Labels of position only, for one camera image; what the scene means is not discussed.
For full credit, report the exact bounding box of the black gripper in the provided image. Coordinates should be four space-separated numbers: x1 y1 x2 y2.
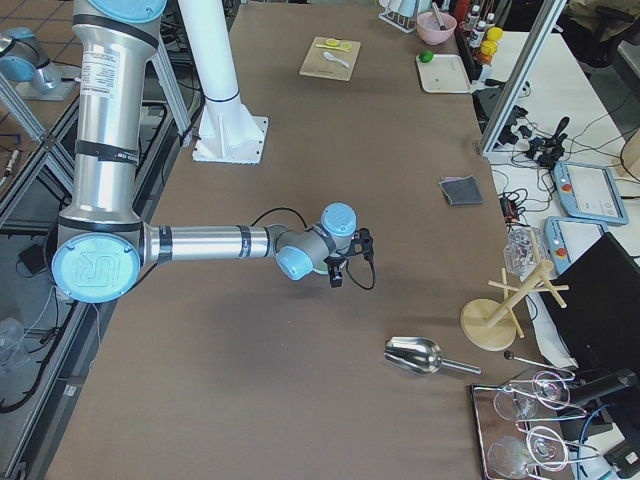
324 227 374 288

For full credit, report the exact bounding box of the light green bowl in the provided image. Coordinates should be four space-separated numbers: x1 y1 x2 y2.
312 264 328 275

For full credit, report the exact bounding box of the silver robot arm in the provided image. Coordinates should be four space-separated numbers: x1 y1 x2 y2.
51 1 374 303

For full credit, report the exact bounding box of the pink bowl with ice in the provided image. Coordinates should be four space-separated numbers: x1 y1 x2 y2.
416 12 458 45

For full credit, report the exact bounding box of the metal ice scoop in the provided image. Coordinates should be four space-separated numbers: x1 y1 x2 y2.
384 336 482 375

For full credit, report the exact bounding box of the grey folded cloth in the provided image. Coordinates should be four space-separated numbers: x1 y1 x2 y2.
439 176 484 206

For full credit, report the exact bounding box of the wooden cup tree stand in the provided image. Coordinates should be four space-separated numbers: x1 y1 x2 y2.
460 230 570 351

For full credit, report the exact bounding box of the bamboo cutting board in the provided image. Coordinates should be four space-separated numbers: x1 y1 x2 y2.
299 36 361 82

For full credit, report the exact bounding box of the cream rabbit tray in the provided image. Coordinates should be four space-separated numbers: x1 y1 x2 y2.
415 54 471 94

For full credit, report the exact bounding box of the lower teach pendant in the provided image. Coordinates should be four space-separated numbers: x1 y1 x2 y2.
544 216 609 274

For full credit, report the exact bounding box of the teach pendant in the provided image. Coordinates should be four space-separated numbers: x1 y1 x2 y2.
553 161 629 225
544 216 609 274

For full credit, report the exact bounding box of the green lime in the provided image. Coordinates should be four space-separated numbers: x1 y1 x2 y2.
420 50 434 63

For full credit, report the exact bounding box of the wine glass rack tray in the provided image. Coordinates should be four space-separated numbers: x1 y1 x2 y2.
470 369 599 479

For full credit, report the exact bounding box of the upper teach pendant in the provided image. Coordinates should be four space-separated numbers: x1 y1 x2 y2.
553 161 629 225

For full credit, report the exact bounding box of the steel muddler with black tip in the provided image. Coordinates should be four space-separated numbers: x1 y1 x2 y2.
431 3 447 31

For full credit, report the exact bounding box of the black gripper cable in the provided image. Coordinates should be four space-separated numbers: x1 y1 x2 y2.
248 207 377 292

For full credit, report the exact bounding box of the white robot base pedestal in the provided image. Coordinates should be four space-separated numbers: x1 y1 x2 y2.
179 0 268 165

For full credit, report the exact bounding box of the white wire cup rack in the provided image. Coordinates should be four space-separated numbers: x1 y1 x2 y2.
378 0 424 33

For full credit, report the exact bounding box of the aluminium frame post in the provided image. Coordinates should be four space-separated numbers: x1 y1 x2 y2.
478 0 565 157

